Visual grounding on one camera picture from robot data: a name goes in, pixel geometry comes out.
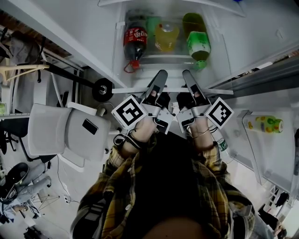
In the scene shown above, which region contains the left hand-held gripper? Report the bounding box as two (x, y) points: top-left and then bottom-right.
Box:
(111, 69), (175, 135)

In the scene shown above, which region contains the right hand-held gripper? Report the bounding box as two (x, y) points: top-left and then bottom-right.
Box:
(175, 69), (235, 134)

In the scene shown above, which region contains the person's left forearm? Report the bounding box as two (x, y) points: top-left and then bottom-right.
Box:
(119, 114), (157, 159)

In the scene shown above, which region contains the person's right forearm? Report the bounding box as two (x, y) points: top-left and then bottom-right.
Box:
(188, 116), (218, 155)

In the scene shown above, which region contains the white fridge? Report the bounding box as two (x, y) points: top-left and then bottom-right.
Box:
(0, 0), (299, 94)

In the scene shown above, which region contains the green tea bottle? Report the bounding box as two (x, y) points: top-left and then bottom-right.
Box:
(182, 13), (212, 71)

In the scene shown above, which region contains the yellow drink bottle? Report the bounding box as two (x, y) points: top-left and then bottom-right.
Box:
(154, 22), (180, 53)

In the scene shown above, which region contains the cola bottle red label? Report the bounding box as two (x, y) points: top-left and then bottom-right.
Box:
(123, 14), (149, 73)

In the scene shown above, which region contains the green soda bottle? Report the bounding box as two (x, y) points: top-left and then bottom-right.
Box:
(146, 16), (162, 43)

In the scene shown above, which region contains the black coat rack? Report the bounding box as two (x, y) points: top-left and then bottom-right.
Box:
(0, 27), (114, 103)

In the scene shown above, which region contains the clear water bottle green label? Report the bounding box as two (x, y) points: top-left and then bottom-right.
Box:
(214, 130), (231, 160)

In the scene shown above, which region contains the black smartphone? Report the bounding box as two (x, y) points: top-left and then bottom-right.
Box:
(82, 118), (100, 136)

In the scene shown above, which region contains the yellow green juice bottle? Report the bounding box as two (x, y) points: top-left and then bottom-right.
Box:
(242, 115), (284, 134)

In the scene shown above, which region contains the white office chair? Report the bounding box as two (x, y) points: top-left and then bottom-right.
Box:
(27, 101), (112, 173)

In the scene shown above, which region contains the yellow plaid shirt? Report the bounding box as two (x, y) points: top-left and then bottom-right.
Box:
(70, 135), (256, 239)

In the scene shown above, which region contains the wooden clothes hanger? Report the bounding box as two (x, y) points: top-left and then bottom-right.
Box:
(0, 64), (50, 81)

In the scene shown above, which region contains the grey cloth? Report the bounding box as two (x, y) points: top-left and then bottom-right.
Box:
(7, 30), (43, 66)

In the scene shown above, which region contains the white shelf unit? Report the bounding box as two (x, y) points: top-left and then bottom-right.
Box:
(0, 23), (31, 122)

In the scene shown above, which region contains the black office chair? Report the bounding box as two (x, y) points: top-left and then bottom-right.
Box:
(0, 117), (29, 155)

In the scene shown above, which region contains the gold bracelet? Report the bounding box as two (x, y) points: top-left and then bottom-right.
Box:
(191, 127), (211, 140)

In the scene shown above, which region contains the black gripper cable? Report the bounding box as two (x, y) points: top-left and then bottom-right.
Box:
(114, 128), (143, 150)

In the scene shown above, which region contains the grey webbing strap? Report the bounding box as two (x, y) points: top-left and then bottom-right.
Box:
(85, 202), (104, 225)

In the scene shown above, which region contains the wire frame stand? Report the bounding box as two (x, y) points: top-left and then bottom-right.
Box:
(35, 193), (61, 211)

